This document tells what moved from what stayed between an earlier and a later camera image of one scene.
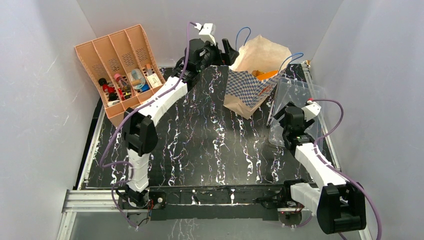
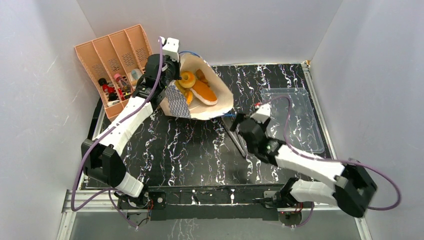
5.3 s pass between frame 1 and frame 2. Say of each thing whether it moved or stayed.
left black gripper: moved
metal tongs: moved
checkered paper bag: moved
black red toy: stayed
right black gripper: moved
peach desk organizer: stayed
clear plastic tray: moved
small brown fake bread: moved
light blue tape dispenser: stayed
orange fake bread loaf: moved
